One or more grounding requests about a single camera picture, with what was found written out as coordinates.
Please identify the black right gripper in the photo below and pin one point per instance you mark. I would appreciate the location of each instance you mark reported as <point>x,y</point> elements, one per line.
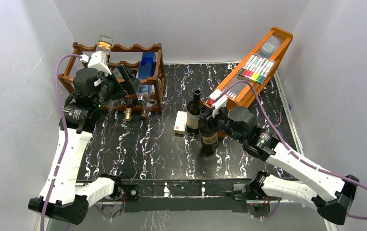
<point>212,117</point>

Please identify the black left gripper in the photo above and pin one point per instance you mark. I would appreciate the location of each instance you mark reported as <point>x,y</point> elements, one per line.
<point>130,83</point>

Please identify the dark green wine bottle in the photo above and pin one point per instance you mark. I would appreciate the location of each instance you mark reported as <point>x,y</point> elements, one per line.
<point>193,112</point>

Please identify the dark labelled wine bottle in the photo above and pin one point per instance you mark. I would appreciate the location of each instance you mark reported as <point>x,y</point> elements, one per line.
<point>209,139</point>

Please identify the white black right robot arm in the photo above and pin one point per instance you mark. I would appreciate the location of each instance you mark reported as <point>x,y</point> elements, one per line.
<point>330,196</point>

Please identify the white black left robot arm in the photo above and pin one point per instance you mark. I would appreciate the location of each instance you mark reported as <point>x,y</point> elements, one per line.
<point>60,198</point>

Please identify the brown wooden wine rack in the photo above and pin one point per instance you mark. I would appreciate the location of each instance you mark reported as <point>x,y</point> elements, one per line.
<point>159,73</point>

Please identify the blue bottle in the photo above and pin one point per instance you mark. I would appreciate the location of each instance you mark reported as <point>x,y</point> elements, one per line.
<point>146,70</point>

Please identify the clear lower bottle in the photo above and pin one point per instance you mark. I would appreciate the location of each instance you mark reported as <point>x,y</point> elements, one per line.
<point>147,105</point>

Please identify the gold capped bottle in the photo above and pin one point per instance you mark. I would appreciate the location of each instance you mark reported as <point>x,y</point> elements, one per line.
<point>128,111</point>

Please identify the clear whisky bottle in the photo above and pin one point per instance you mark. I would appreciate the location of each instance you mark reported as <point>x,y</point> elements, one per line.
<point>105,44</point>

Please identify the orange wooden display rack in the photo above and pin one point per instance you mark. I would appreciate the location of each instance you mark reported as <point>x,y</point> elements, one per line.
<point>272,46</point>

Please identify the white red small box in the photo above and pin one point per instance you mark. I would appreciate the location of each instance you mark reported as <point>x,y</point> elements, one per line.
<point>180,123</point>

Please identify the pack of coloured markers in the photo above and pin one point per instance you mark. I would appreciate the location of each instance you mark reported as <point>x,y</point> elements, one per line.
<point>256,69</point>

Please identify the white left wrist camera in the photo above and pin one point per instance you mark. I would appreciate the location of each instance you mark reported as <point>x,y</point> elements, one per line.
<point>97,60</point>

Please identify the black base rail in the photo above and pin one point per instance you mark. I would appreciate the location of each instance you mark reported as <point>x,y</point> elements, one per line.
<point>188,195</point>

